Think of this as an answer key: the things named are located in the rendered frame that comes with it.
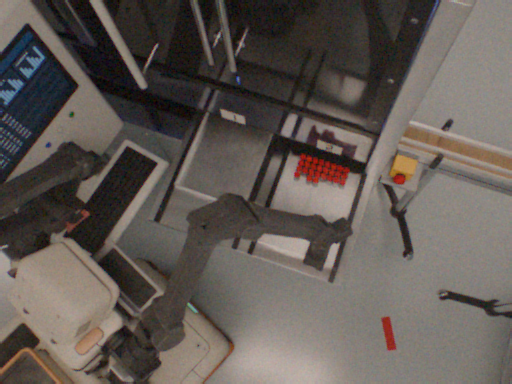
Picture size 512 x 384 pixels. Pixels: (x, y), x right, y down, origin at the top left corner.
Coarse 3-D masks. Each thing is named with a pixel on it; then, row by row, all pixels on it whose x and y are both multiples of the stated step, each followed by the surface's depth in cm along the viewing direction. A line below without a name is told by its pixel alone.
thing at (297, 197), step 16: (288, 160) 171; (288, 176) 171; (352, 176) 171; (288, 192) 169; (304, 192) 169; (320, 192) 169; (336, 192) 169; (352, 192) 169; (272, 208) 167; (288, 208) 167; (304, 208) 167; (320, 208) 167; (336, 208) 167; (272, 240) 164; (288, 240) 164; (304, 240) 164; (304, 256) 160
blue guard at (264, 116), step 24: (72, 48) 155; (96, 72) 167; (120, 72) 160; (168, 96) 165; (192, 96) 158; (216, 96) 152; (264, 120) 157; (288, 120) 151; (312, 120) 145; (336, 144) 155; (360, 144) 149
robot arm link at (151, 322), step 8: (152, 312) 120; (144, 320) 120; (152, 320) 119; (136, 328) 121; (144, 328) 121; (152, 328) 118; (160, 328) 118; (144, 336) 119; (152, 336) 118; (144, 344) 119; (152, 344) 121
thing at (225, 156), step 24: (216, 120) 177; (192, 144) 171; (216, 144) 174; (240, 144) 174; (264, 144) 174; (192, 168) 172; (216, 168) 172; (240, 168) 172; (192, 192) 169; (216, 192) 169; (240, 192) 169
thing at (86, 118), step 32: (0, 0) 113; (0, 32) 114; (32, 32) 122; (0, 64) 118; (32, 64) 127; (64, 64) 139; (0, 96) 123; (32, 96) 133; (64, 96) 145; (96, 96) 160; (0, 128) 128; (32, 128) 139; (64, 128) 153; (96, 128) 169; (0, 160) 134; (32, 160) 147
